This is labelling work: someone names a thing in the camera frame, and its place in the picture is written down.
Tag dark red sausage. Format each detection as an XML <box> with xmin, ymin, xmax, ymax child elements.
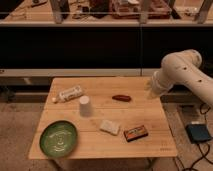
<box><xmin>112</xmin><ymin>95</ymin><xmax>131</xmax><ymax>102</ymax></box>

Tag wooden folding table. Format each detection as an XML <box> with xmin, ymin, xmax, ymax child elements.
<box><xmin>27</xmin><ymin>76</ymin><xmax>179</xmax><ymax>171</ymax></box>

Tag white paper cup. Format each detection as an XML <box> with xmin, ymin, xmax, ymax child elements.
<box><xmin>79</xmin><ymin>96</ymin><xmax>92</xmax><ymax>117</ymax></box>

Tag long workbench shelf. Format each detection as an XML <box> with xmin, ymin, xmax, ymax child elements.
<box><xmin>0</xmin><ymin>0</ymin><xmax>213</xmax><ymax>27</ymax></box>

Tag beige sponge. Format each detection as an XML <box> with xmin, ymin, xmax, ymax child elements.
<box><xmin>100</xmin><ymin>120</ymin><xmax>120</xmax><ymax>135</ymax></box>

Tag white plastic bottle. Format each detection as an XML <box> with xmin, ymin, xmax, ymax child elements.
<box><xmin>52</xmin><ymin>85</ymin><xmax>83</xmax><ymax>103</ymax></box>

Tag orange black small box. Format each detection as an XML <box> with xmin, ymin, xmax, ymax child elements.
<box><xmin>124</xmin><ymin>125</ymin><xmax>148</xmax><ymax>142</ymax></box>

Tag green ceramic bowl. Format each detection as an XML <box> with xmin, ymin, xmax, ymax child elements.
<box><xmin>39</xmin><ymin>120</ymin><xmax>78</xmax><ymax>158</ymax></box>

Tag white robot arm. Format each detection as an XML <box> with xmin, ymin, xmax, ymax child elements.
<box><xmin>146</xmin><ymin>49</ymin><xmax>213</xmax><ymax>108</ymax></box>

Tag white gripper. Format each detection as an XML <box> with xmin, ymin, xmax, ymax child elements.
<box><xmin>145</xmin><ymin>77</ymin><xmax>164</xmax><ymax>99</ymax></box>

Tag blue foot pedal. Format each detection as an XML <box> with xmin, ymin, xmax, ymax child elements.
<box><xmin>186</xmin><ymin>124</ymin><xmax>212</xmax><ymax>144</ymax></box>

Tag black cable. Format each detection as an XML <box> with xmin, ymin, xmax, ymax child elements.
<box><xmin>173</xmin><ymin>103</ymin><xmax>213</xmax><ymax>171</ymax></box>

